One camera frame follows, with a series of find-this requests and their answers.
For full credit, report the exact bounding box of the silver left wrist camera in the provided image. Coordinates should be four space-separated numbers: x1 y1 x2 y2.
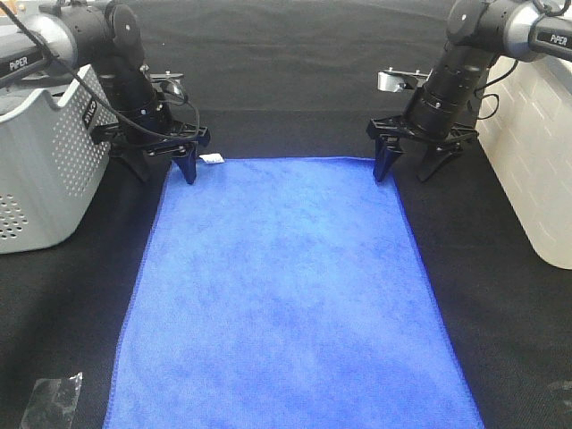
150 71 186 98

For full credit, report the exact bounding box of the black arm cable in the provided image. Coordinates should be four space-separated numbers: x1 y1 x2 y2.
467 0 572 122
0 0 201 156

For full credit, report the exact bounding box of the clear tape piece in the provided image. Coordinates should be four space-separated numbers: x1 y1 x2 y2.
547 380 572 414
19 372 83 429

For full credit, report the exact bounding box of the clear tape piece right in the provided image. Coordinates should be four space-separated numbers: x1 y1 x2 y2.
547 380 572 414

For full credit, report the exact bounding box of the white plastic storage box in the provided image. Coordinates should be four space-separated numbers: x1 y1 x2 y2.
476 57 571 269

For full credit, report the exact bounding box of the blue microfibre towel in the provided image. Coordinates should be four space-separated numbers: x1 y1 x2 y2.
104 157 483 428

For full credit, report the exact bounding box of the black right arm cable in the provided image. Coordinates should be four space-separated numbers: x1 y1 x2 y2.
467 0 572 122

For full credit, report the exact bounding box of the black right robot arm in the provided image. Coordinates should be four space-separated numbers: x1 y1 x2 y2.
366 1 571 181

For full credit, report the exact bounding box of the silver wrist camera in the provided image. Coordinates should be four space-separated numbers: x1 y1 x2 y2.
150 71 186 98
377 67 431 93

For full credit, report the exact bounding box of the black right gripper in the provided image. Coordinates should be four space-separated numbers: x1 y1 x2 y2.
366 115 478 182

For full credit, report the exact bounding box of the grey perforated laundry basket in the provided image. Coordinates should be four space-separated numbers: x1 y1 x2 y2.
1 81 116 254

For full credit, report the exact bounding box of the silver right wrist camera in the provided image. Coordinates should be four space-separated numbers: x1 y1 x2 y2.
377 67 431 93

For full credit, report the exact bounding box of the black fabric table mat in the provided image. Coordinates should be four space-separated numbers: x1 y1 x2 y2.
1 1 571 428

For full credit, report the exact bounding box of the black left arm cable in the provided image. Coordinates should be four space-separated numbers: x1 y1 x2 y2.
0 0 201 156

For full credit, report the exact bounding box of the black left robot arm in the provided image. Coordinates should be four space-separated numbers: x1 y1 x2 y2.
1 1 210 184

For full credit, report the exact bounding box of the clear tape piece left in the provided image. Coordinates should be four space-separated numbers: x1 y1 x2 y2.
19 372 83 429

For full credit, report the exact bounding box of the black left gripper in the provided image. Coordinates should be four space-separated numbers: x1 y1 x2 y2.
91 121 211 185

